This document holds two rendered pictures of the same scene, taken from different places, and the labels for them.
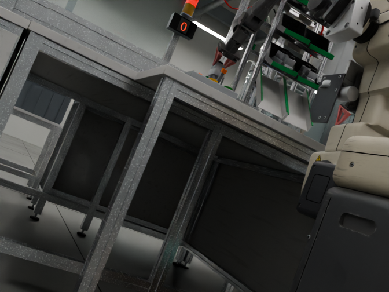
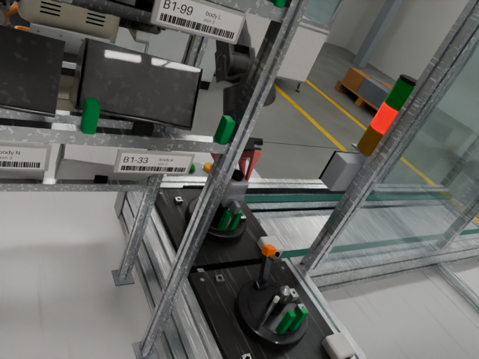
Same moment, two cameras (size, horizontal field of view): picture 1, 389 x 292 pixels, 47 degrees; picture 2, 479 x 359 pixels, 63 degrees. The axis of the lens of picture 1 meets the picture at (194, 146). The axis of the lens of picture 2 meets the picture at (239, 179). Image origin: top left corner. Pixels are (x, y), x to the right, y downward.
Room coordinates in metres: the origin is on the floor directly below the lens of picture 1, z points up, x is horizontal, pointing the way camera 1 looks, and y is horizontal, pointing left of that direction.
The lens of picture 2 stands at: (2.60, -0.18, 1.51)
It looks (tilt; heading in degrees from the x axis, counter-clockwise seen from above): 30 degrees down; 162
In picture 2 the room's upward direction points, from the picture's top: 25 degrees clockwise
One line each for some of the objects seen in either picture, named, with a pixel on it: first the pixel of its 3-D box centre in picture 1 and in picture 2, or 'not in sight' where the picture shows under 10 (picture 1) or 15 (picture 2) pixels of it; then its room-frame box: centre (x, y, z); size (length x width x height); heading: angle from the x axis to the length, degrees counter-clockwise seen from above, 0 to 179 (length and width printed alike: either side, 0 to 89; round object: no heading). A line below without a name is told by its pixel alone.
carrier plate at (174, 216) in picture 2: not in sight; (214, 224); (1.91, 0.03, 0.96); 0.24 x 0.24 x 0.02; 23
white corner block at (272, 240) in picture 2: not in sight; (269, 248); (1.97, 0.16, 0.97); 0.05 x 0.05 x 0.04; 23
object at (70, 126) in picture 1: (193, 204); not in sight; (3.42, -0.16, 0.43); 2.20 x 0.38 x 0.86; 113
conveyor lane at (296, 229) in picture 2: not in sight; (304, 238); (1.82, 0.32, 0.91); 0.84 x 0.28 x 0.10; 113
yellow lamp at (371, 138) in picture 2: (188, 10); (374, 141); (1.95, 0.25, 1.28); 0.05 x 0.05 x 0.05
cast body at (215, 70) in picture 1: (216, 69); (233, 189); (1.93, 0.04, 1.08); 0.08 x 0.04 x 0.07; 22
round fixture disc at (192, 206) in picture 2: not in sight; (216, 218); (1.91, 0.03, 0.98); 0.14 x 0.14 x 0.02
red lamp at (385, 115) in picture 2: (192, 0); (388, 119); (1.95, 0.25, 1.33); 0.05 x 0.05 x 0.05
